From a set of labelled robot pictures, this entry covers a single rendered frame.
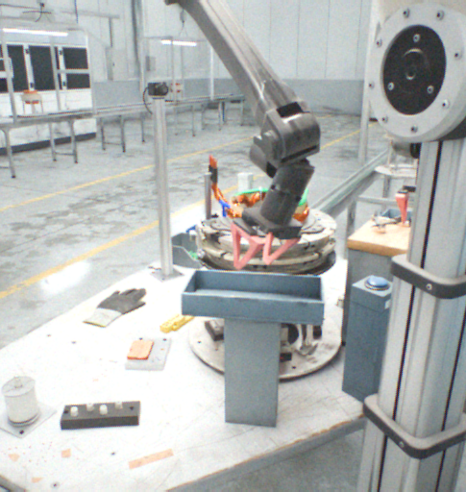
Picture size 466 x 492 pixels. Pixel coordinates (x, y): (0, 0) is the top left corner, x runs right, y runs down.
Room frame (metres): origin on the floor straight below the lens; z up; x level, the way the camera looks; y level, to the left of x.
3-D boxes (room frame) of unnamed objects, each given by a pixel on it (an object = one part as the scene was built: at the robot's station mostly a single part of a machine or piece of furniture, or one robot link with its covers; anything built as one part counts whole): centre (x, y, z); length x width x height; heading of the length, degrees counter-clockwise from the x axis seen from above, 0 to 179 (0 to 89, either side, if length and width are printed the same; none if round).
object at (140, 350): (0.97, 0.22, 0.80); 0.07 x 0.05 x 0.01; 178
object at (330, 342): (1.06, -0.08, 0.80); 0.39 x 0.39 x 0.01
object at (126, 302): (1.23, 0.34, 0.79); 0.24 x 0.13 x 0.02; 153
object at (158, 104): (1.45, 0.22, 1.07); 0.03 x 0.03 x 0.57; 38
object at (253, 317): (0.78, -0.04, 0.92); 0.25 x 0.11 x 0.28; 82
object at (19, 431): (0.76, 0.42, 0.83); 0.09 x 0.09 x 0.10; 63
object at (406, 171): (3.09, -1.13, 0.94); 0.39 x 0.39 x 0.30
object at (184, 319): (1.17, 0.12, 0.80); 0.22 x 0.04 x 0.03; 146
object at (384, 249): (1.06, -0.40, 1.05); 0.20 x 0.19 x 0.02; 148
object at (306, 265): (1.06, -0.08, 1.05); 0.29 x 0.29 x 0.06
